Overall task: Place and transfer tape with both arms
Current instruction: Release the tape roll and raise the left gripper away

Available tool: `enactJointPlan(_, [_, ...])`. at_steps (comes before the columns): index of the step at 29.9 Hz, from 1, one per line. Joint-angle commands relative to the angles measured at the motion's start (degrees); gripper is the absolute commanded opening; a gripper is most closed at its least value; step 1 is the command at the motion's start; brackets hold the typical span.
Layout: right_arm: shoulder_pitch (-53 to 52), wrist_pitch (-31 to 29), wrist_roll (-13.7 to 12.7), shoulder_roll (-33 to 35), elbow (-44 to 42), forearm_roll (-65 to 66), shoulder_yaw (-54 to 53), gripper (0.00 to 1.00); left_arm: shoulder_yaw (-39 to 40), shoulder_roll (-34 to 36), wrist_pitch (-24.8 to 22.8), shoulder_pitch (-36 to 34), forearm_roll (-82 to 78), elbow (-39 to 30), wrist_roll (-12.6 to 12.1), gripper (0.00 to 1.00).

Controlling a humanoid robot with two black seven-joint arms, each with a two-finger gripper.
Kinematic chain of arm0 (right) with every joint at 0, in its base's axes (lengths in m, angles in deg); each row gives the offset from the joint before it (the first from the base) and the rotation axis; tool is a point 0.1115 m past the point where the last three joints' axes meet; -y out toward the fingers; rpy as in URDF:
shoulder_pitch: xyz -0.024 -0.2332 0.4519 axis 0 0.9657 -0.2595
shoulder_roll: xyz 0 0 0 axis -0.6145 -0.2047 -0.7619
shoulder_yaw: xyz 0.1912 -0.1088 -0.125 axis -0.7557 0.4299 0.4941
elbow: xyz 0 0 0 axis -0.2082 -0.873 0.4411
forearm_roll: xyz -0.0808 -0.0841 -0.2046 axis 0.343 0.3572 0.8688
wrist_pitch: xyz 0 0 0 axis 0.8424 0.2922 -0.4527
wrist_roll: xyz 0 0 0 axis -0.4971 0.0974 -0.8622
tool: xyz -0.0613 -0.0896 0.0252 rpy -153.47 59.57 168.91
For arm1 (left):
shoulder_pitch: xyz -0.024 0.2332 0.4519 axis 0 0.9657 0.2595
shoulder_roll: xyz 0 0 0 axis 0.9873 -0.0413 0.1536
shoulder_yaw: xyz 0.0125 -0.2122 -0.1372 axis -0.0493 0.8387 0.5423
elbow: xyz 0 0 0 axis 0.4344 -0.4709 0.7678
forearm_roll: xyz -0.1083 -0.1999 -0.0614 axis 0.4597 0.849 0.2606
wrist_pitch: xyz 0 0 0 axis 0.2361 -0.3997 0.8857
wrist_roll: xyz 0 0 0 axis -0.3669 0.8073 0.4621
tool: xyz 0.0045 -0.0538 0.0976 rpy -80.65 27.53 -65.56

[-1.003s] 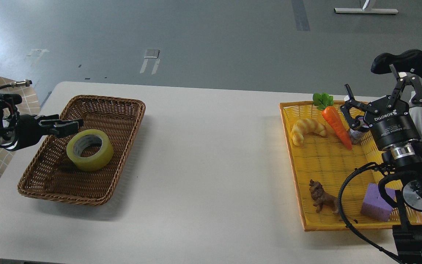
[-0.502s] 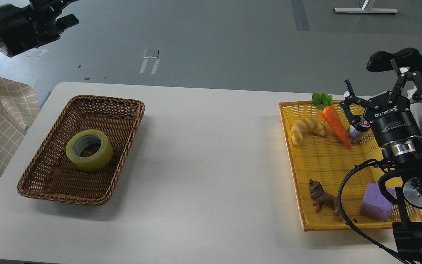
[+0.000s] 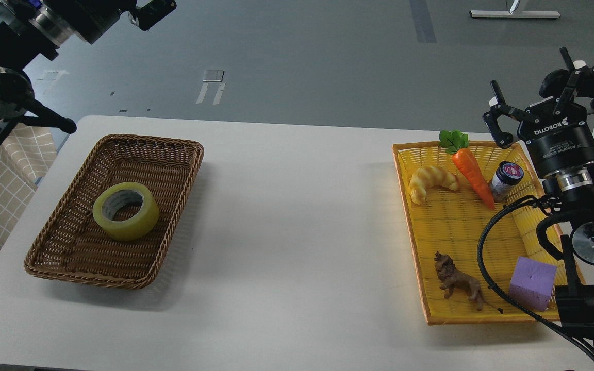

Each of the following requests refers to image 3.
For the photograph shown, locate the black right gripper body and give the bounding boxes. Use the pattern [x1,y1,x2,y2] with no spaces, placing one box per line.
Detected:
[518,97,594,178]

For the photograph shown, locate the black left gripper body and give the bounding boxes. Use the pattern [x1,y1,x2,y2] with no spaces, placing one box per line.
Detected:
[31,1,135,47]

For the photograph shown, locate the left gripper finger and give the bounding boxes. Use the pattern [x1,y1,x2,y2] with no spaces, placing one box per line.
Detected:
[128,1,177,31]

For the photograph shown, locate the yellow tape roll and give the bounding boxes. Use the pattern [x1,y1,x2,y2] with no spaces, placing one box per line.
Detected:
[92,182,160,242]

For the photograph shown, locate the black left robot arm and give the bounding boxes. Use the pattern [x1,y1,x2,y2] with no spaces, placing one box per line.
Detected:
[0,1,177,146]

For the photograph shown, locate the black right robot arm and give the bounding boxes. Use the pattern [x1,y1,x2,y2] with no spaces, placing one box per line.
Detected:
[477,47,594,362]

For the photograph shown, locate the small dark jar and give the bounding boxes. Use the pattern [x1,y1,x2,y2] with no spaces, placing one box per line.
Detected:
[488,161,525,203]

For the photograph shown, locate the toy carrot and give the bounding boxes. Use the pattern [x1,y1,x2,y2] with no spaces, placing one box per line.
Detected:
[438,130,495,210]

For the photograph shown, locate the black shoe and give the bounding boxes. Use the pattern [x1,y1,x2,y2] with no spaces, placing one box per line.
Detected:
[538,70,594,98]

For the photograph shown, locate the toy croissant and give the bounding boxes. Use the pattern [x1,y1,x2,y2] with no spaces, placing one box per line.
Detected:
[408,166,460,205]

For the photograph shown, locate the metal floor socket plate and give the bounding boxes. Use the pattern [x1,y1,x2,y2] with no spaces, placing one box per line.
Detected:
[202,70,225,83]

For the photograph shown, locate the white stand base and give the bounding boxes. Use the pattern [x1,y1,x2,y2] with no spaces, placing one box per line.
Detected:
[469,1,561,20]

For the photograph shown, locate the purple foam cube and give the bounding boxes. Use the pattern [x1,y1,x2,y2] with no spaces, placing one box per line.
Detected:
[508,257,557,311]

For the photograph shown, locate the brown toy lion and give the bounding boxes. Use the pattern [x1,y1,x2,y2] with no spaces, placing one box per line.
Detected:
[434,251,504,314]

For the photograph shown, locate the beige checkered cloth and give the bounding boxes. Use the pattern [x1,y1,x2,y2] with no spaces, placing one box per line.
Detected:
[0,124,57,249]

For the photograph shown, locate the brown wicker basket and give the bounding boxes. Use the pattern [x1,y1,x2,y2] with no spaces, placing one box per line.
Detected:
[24,134,204,290]

